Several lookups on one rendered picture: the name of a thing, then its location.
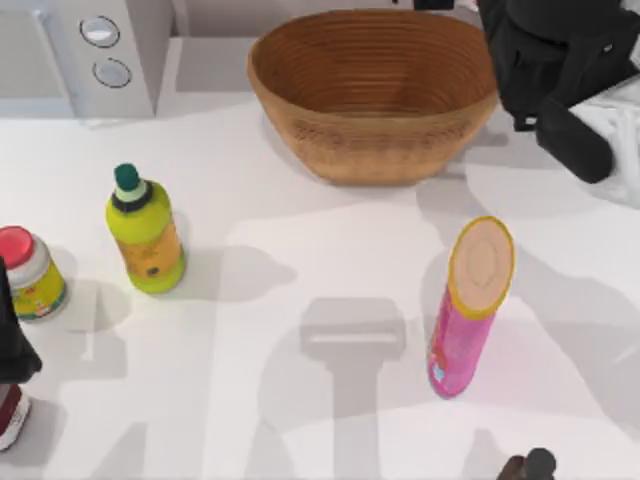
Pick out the brown woven basket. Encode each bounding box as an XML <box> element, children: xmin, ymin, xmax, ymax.
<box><xmin>246</xmin><ymin>8</ymin><xmax>500</xmax><ymax>188</ymax></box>

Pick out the pink can with yellow rim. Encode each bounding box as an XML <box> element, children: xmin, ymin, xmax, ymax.
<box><xmin>426</xmin><ymin>215</ymin><xmax>517</xmax><ymax>401</ymax></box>

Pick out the green bottle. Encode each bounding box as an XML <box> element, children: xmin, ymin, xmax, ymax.
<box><xmin>103</xmin><ymin>163</ymin><xmax>188</xmax><ymax>296</ymax></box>

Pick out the round grey microwave knob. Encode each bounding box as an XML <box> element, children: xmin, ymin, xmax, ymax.
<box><xmin>92</xmin><ymin>56</ymin><xmax>134</xmax><ymax>90</ymax></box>
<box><xmin>79</xmin><ymin>14</ymin><xmax>122</xmax><ymax>50</ymax></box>

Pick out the yellow jar with red lid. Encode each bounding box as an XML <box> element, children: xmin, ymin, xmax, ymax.
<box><xmin>0</xmin><ymin>225</ymin><xmax>68</xmax><ymax>324</ymax></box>

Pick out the dark brown and grey object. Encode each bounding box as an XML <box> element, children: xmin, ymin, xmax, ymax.
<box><xmin>499</xmin><ymin>447</ymin><xmax>558</xmax><ymax>480</ymax></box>

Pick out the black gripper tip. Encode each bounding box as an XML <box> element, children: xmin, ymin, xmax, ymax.
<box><xmin>0</xmin><ymin>255</ymin><xmax>44</xmax><ymax>387</ymax></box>

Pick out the pale microwave oven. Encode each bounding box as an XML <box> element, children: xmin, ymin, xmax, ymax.
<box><xmin>0</xmin><ymin>0</ymin><xmax>174</xmax><ymax>120</ymax></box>

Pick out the red and white can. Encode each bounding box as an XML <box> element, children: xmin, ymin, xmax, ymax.
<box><xmin>0</xmin><ymin>382</ymin><xmax>33</xmax><ymax>453</ymax></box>

